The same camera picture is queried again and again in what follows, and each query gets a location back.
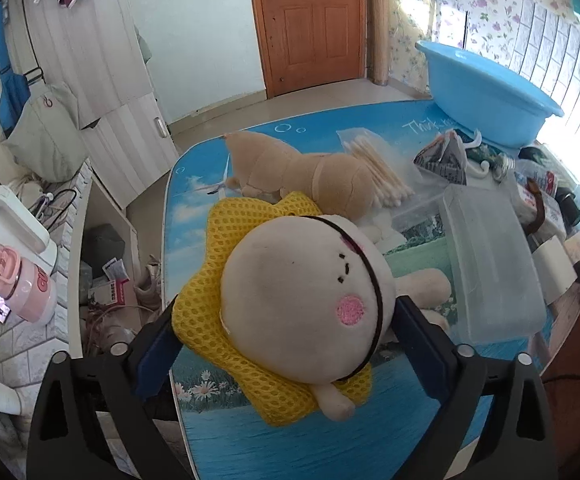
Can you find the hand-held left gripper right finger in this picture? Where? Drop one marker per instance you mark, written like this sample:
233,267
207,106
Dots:
420,345

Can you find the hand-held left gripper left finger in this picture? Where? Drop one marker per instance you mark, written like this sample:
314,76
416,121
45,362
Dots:
157,355

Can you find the black cylindrical bottle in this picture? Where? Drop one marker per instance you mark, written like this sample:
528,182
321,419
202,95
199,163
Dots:
569,207

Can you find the white box brown band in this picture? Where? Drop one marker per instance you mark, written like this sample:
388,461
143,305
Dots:
545,210

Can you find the clear plastic box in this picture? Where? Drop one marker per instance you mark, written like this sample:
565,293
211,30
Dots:
490,260

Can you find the white pill bottle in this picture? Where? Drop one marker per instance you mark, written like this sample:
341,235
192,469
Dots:
530,177

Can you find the cream plush doll yellow collar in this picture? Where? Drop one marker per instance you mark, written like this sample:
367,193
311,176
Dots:
295,290

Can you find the bag of cotton swabs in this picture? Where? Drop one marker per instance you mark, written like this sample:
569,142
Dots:
385,170

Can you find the silver printed snack packet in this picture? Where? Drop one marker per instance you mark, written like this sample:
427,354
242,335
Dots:
442,160

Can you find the tan plush dog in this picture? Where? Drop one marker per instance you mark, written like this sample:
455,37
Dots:
320,175

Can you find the blue plastic basin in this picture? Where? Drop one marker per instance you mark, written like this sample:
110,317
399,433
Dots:
485,95

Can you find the blue printed desktop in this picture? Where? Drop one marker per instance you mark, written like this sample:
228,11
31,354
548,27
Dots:
270,447

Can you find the beige shoe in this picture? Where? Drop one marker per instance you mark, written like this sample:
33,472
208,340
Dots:
148,285

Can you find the pink cup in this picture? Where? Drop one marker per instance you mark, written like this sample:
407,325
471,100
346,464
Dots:
29,285

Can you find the white paper cup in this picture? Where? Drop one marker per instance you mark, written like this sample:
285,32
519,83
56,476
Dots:
4,400

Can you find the white plastic hook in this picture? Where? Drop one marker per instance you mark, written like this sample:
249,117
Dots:
480,157

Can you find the white appliance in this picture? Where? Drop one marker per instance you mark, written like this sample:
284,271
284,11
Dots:
4,230

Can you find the grey-green cloth bag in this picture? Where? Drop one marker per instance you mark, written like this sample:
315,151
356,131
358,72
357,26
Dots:
44,135

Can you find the white wardrobe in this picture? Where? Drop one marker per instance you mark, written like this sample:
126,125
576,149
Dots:
94,60

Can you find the blue hanging bag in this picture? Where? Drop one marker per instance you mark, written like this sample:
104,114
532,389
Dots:
9,90

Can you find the rolled bamboo mat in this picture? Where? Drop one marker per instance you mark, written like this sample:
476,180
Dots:
380,20

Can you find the brown wooden door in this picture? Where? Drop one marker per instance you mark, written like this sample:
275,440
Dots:
310,25

